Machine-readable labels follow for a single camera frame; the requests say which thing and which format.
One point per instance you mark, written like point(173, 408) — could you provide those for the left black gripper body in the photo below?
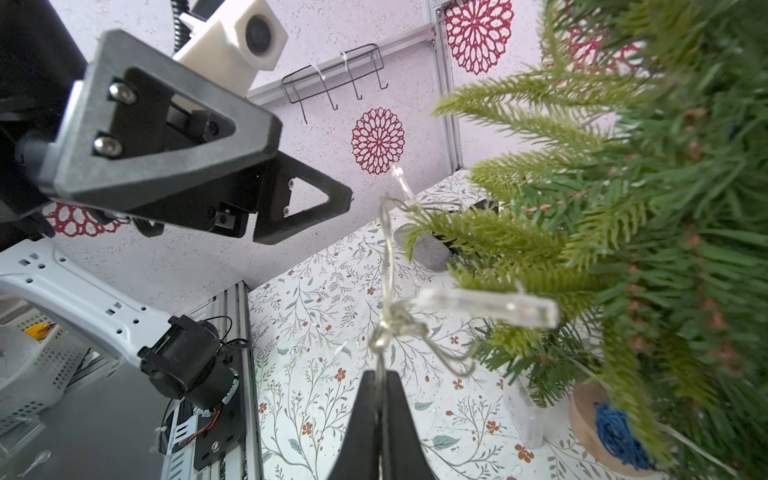
point(41, 68)

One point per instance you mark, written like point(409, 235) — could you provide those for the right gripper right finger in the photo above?
point(402, 456)

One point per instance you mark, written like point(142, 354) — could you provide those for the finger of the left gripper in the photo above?
point(293, 197)
point(113, 148)

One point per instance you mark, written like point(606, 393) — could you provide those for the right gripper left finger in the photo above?
point(359, 454)

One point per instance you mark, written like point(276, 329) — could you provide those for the string lights with rattan balls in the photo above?
point(486, 306)

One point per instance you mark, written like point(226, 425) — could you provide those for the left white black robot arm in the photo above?
point(178, 354)

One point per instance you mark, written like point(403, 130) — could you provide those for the small green christmas tree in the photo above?
point(664, 98)

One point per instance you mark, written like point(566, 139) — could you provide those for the clear battery box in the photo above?
point(533, 424)

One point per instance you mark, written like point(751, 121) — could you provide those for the white plastic basket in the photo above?
point(38, 360)

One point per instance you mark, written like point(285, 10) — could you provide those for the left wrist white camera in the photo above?
point(230, 47)

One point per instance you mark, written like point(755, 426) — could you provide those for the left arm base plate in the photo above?
point(208, 434)

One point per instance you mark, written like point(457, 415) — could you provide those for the black wire wall rack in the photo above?
point(348, 68)

